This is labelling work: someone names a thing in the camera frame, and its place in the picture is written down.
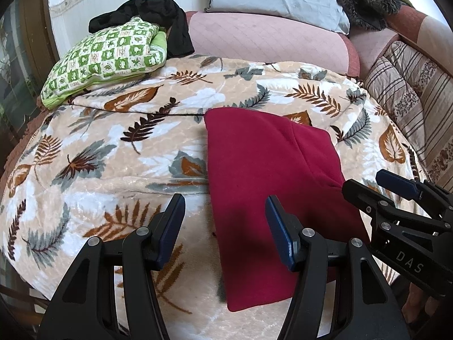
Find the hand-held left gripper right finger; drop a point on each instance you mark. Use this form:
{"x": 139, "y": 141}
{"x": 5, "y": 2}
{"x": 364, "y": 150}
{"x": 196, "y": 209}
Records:
{"x": 279, "y": 230}

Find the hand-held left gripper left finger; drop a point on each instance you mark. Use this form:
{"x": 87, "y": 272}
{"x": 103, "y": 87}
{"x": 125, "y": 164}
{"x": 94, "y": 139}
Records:
{"x": 171, "y": 226}

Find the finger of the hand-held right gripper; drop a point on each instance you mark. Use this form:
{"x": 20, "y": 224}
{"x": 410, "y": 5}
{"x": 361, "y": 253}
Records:
{"x": 361, "y": 193}
{"x": 396, "y": 184}

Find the dark red garment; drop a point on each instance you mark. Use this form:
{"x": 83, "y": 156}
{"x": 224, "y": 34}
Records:
{"x": 254, "y": 166}

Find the person's right hand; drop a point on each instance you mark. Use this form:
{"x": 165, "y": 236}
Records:
{"x": 416, "y": 297}

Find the leaf printed blanket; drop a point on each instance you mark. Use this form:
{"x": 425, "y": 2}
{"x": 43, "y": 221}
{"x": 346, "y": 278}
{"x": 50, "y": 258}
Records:
{"x": 124, "y": 170}

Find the striped floral cushion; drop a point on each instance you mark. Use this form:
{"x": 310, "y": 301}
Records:
{"x": 417, "y": 88}

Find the pink patchwork sofa backrest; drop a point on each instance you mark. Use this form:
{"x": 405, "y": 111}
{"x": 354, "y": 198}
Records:
{"x": 424, "y": 24}

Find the pink quilted cushion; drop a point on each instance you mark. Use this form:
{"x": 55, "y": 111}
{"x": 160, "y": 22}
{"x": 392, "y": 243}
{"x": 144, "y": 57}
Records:
{"x": 265, "y": 39}

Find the green patterned pillow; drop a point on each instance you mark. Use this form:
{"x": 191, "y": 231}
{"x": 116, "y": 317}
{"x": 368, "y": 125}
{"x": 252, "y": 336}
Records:
{"x": 102, "y": 56}

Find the fur trimmed jacket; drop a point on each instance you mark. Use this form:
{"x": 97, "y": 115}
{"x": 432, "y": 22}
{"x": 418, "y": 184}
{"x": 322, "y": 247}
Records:
{"x": 364, "y": 0}

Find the black garment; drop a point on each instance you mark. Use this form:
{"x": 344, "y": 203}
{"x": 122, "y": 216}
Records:
{"x": 177, "y": 32}

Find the wooden glass door cabinet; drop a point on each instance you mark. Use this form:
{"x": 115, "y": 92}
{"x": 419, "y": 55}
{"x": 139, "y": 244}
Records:
{"x": 14, "y": 63}

